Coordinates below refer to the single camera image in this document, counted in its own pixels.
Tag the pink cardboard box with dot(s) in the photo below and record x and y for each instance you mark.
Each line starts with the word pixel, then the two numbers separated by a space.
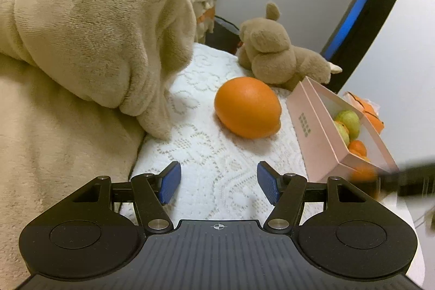
pixel 316 127

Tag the orange plastic bag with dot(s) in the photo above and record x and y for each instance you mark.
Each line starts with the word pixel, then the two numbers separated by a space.
pixel 369 111

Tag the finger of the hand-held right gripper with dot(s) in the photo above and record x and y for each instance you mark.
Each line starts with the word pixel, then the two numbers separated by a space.
pixel 407 178

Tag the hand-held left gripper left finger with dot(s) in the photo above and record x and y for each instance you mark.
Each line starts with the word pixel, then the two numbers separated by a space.
pixel 171 183

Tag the tangerine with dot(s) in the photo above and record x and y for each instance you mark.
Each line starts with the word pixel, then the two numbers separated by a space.
pixel 363 173
pixel 358 147

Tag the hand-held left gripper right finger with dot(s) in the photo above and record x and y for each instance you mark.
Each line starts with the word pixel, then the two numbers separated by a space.
pixel 266 183

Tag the large green pear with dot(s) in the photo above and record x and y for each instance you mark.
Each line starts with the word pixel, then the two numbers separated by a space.
pixel 350 119

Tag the beige fleece blanket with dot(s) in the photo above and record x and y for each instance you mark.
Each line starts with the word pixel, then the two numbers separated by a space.
pixel 74 55

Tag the brown plush toy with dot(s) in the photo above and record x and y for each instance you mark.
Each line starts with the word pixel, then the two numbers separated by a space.
pixel 272 52

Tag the large orange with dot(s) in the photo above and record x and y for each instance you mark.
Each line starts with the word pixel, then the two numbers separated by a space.
pixel 248 108

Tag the dark door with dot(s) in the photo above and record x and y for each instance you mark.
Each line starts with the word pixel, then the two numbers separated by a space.
pixel 367 4

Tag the white lace mat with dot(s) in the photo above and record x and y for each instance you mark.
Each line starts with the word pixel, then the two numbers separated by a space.
pixel 217 164

